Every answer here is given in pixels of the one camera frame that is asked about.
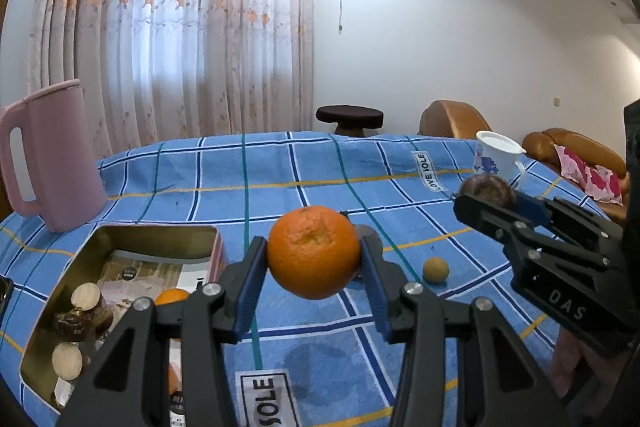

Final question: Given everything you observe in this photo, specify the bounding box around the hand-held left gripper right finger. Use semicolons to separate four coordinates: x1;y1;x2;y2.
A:
357;237;571;427

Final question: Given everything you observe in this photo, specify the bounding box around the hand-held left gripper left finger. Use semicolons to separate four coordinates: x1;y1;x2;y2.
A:
56;236;269;427

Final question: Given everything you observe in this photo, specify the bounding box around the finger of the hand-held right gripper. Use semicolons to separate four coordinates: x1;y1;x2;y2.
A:
515;192;623;258
453;194;623;278

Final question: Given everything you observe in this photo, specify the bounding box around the purple passion fruit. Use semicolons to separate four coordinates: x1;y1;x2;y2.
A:
460;174;516;210

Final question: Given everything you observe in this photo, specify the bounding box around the pink metal tin box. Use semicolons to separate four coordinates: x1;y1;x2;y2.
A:
19;224;228;413

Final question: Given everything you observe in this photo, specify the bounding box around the person's right forearm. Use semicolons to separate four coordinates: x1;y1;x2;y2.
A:
552;324;631;408

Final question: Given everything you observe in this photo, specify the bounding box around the small tan round fruit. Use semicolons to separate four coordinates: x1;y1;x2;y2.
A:
423;257;449;284

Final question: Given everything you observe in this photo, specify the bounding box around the white mug with blue print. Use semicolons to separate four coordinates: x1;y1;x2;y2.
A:
472;130;527;192

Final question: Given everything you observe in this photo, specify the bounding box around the pink floral blanket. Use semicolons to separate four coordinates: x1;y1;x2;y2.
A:
552;144;631;206

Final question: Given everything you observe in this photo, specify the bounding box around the printed paper leaflet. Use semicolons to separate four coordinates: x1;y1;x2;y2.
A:
52;248;212;425

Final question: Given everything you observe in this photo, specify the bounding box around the brown leather sofa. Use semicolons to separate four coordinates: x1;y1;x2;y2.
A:
419;100;631;218

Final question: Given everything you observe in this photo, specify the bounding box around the blue plaid tablecloth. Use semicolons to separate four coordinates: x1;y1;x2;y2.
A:
0;132;626;427

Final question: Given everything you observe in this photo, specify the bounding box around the dark round wooden stool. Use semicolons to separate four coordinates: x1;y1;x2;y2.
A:
315;105;385;138

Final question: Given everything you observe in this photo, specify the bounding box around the pink electric kettle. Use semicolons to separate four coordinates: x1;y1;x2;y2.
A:
0;78;108;234

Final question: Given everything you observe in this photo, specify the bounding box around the dark flat object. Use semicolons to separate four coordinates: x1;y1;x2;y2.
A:
0;277;15;323

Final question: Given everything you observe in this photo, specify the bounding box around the sheer floral curtain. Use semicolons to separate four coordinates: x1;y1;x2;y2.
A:
25;0;317;158

